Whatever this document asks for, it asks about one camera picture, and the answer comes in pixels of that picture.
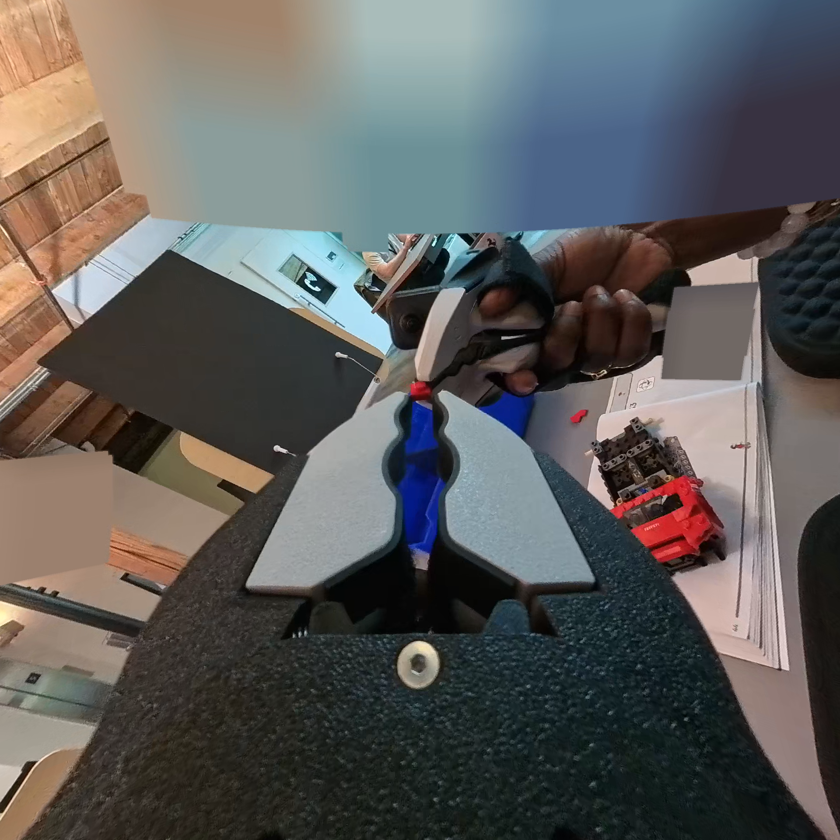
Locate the red lego car body section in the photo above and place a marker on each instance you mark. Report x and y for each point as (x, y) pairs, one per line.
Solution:
(682, 525)

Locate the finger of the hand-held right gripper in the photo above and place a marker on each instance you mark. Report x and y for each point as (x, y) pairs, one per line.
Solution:
(441, 321)

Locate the black board panel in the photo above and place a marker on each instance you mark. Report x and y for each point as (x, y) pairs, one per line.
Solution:
(197, 354)

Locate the white instruction booklet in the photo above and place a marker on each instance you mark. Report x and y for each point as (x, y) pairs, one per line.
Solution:
(715, 426)

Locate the small red lego tile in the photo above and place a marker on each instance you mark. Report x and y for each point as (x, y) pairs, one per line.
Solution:
(420, 391)

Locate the blue plastic bin with divider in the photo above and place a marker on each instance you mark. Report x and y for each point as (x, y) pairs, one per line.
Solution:
(417, 472)

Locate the person's right forearm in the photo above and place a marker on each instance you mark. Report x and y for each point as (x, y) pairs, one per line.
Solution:
(722, 236)

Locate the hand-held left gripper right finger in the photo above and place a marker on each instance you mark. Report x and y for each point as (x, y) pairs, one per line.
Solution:
(518, 518)

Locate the person's right hand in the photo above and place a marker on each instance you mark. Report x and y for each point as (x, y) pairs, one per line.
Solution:
(590, 328)

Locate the angled red lego piece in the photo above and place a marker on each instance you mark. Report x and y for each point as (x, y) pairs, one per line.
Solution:
(579, 416)

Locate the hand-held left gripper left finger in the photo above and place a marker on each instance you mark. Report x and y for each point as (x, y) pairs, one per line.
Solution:
(328, 518)

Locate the rounded wooden divider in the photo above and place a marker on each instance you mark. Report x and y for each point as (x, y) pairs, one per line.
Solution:
(210, 459)

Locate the black honeycomb seat cushion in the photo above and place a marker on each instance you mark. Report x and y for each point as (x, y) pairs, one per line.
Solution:
(807, 308)

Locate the black wall sign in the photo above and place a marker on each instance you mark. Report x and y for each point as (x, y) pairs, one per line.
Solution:
(308, 281)

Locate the white board stand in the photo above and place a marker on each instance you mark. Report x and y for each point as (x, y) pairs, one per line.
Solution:
(281, 450)

